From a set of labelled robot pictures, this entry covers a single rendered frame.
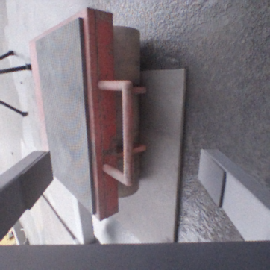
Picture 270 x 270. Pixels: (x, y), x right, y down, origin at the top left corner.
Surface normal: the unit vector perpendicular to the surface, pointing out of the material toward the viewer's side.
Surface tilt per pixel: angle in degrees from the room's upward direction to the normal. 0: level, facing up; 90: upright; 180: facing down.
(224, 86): 0
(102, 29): 90
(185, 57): 0
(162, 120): 0
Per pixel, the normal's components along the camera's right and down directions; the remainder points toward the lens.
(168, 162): -0.75, 0.18
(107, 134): 0.66, 0.20
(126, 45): 0.45, 0.24
